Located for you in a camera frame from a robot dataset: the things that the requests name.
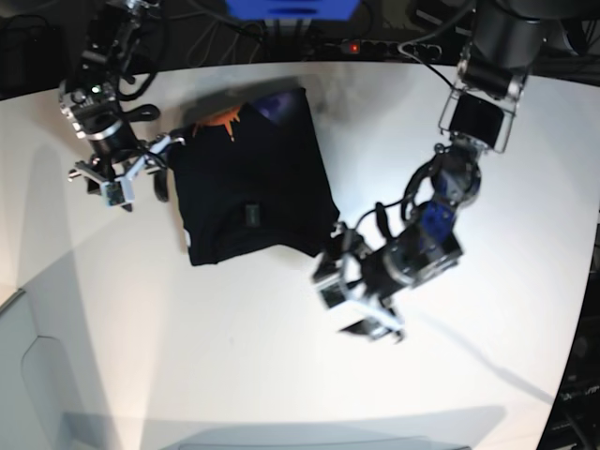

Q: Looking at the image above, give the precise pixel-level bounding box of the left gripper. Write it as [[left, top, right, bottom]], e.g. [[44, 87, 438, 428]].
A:
[[311, 221, 406, 343]]

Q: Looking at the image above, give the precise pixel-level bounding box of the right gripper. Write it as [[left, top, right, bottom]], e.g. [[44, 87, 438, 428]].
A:
[[67, 133, 186, 203]]

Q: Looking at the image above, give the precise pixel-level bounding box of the black T-shirt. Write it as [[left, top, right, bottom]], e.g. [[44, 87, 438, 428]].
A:
[[168, 87, 339, 266]]

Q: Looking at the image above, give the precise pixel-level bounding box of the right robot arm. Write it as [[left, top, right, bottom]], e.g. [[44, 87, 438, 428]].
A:
[[58, 1, 183, 211]]

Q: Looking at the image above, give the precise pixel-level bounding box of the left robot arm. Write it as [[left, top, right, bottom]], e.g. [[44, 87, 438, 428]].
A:
[[312, 1, 563, 340]]

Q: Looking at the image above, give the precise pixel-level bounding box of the blue box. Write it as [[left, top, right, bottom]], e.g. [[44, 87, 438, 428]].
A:
[[225, 0, 361, 21]]

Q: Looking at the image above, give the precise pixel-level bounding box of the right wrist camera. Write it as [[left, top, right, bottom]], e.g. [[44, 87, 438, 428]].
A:
[[100, 178, 134, 208]]

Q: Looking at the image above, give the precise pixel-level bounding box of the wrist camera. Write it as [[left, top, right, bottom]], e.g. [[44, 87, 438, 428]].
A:
[[313, 274, 347, 309], [100, 178, 134, 208]]

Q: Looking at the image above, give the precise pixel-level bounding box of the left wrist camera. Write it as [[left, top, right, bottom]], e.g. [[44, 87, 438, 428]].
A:
[[313, 274, 347, 309]]

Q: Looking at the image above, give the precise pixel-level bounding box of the white power strip red switch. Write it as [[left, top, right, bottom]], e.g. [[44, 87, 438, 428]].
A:
[[312, 39, 443, 63]]

